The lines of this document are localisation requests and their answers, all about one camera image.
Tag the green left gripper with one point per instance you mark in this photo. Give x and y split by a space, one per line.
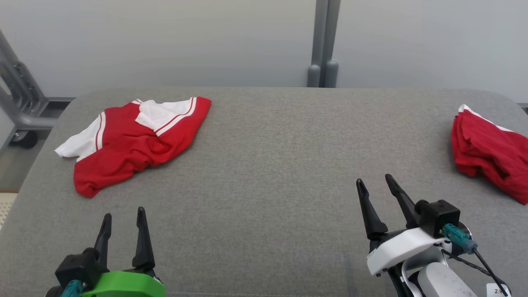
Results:
123 284

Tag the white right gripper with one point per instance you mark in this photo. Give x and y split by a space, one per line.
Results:
400 249

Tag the red white basketball jersey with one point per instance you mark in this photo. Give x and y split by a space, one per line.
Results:
123 152

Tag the red shorts with white trim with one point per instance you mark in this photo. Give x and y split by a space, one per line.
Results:
491 152

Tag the beige perforated mat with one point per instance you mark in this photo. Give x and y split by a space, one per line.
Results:
5 208

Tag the grey fabric sofa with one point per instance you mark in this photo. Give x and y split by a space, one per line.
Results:
268 165

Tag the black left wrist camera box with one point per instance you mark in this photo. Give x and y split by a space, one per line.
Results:
78 266

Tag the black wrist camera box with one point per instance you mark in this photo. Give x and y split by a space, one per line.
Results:
439 216
78 266

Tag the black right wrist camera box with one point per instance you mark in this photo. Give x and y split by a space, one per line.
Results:
439 216

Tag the grey metal wheeled cart frame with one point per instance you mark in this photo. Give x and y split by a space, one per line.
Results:
33 122

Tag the grey partition post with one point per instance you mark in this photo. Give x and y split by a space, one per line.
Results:
324 33

